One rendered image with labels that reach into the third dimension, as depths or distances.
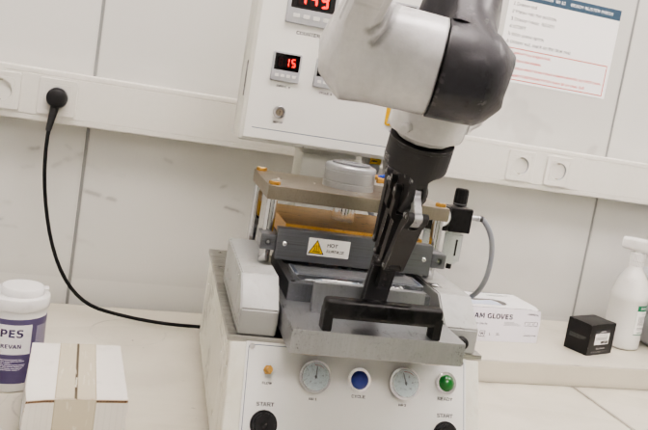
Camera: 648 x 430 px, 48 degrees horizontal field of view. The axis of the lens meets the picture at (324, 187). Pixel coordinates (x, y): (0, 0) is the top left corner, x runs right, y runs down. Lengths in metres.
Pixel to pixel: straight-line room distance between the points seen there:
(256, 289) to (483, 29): 0.45
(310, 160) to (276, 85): 0.15
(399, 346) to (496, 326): 0.71
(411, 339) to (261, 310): 0.19
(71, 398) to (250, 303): 0.24
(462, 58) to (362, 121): 0.59
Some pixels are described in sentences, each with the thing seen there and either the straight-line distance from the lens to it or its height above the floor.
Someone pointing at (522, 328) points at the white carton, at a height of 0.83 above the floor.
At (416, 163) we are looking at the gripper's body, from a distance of 0.80.
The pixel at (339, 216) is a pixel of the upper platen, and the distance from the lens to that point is 1.11.
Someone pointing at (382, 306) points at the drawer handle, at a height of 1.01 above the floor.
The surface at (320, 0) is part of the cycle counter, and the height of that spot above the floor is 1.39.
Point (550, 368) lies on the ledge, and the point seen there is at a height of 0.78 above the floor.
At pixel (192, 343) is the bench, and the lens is 1.41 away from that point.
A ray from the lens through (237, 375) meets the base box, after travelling 0.94.
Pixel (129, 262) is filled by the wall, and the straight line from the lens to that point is 1.57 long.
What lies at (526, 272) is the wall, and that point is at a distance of 1.84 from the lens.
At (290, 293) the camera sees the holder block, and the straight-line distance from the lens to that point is 0.97.
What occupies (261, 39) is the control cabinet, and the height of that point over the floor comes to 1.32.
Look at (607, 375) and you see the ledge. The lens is 1.64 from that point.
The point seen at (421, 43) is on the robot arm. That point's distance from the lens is 0.67.
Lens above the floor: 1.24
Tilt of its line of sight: 7 degrees down
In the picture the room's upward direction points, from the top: 9 degrees clockwise
